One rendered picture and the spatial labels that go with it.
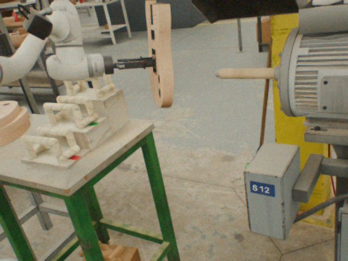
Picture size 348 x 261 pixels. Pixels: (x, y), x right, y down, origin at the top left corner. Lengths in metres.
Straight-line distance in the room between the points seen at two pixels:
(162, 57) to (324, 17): 0.62
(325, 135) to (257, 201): 0.27
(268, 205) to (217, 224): 1.56
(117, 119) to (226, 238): 1.10
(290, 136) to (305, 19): 1.31
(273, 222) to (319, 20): 0.51
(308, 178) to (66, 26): 0.98
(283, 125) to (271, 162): 1.31
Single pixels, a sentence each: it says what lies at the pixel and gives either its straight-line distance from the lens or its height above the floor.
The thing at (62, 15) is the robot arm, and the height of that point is 1.48.
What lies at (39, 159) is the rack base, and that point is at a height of 0.94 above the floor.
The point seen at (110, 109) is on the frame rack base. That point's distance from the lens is 1.72.
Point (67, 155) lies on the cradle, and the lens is 1.58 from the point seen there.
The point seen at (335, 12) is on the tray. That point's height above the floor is 1.42.
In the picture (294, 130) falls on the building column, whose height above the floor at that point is 0.61.
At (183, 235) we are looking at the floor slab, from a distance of 2.47.
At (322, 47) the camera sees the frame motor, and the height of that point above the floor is 1.34.
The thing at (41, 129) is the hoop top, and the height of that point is 1.05.
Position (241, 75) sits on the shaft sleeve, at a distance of 1.20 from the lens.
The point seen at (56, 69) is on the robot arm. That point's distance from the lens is 1.51.
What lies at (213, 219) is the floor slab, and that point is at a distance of 2.55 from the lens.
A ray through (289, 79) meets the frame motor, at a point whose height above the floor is 1.28.
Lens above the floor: 1.62
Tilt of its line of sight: 27 degrees down
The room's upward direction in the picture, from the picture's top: 11 degrees counter-clockwise
